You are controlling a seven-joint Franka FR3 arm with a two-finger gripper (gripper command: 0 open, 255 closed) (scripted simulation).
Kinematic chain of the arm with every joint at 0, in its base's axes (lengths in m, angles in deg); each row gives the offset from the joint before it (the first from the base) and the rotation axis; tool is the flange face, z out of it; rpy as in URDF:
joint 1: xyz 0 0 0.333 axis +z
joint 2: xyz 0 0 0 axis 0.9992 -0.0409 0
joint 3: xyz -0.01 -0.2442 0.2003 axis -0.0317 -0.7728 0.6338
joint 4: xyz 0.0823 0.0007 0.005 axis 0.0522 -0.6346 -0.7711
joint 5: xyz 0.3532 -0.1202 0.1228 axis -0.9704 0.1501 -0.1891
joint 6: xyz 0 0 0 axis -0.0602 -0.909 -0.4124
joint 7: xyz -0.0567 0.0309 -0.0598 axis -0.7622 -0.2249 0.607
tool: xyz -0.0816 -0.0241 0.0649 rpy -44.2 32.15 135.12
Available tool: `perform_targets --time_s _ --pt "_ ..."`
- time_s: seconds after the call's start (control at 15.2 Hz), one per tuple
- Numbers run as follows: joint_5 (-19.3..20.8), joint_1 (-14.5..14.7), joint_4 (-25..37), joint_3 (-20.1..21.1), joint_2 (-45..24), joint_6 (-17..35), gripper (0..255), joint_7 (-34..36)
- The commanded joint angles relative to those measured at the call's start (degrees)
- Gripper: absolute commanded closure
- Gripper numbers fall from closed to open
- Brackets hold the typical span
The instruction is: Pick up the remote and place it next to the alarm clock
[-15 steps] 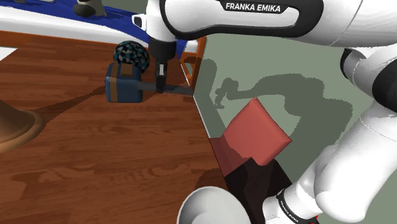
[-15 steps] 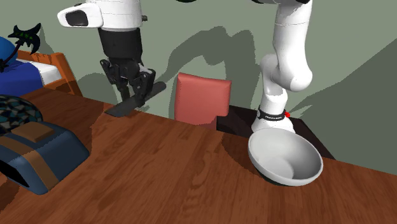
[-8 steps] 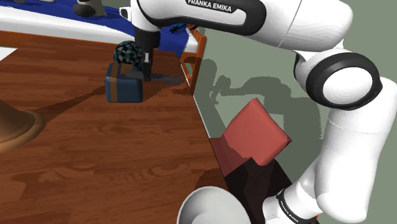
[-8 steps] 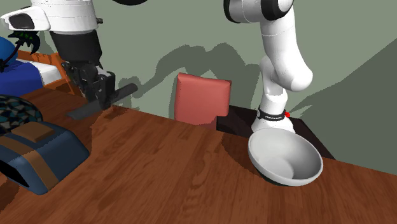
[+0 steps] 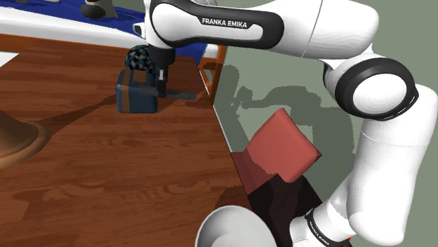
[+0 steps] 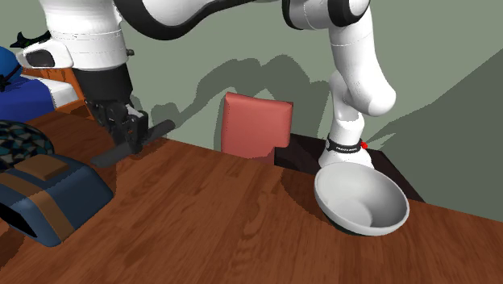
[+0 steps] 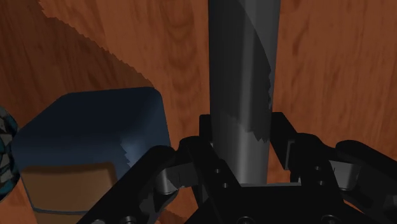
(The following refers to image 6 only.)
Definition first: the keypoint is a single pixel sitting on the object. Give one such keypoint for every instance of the white bowl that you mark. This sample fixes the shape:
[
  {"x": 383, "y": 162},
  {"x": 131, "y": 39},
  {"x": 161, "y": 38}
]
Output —
[{"x": 353, "y": 196}]

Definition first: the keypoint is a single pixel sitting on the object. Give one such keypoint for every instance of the wooden bed with blue blanket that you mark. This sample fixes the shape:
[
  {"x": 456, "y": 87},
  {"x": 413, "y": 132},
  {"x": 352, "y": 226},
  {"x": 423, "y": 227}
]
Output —
[{"x": 23, "y": 102}]

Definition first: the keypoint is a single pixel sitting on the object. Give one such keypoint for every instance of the brown wooden table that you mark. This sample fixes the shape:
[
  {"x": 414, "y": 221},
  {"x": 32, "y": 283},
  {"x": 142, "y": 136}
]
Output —
[{"x": 196, "y": 220}]

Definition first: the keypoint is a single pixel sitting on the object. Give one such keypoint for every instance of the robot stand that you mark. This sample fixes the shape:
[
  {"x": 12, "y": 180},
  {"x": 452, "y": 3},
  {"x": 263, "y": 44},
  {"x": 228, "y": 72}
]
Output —
[{"x": 298, "y": 153}]

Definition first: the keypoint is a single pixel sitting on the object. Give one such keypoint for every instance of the dark grey long bar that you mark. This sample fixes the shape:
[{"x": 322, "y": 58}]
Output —
[{"x": 108, "y": 157}]

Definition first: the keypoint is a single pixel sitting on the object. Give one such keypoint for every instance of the red chair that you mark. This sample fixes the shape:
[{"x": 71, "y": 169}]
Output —
[{"x": 253, "y": 124}]

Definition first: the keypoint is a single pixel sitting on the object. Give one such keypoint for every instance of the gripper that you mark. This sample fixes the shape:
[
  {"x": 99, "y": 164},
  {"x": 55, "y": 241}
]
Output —
[{"x": 103, "y": 84}]

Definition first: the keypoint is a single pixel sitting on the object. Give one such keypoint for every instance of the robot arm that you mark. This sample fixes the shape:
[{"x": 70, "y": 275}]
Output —
[{"x": 86, "y": 35}]

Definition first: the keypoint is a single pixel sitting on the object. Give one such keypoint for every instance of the blue case with brown bands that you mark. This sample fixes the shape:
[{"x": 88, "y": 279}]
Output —
[{"x": 74, "y": 192}]

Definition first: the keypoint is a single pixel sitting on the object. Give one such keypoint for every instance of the blue mosaic round object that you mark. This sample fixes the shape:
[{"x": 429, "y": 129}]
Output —
[{"x": 21, "y": 141}]

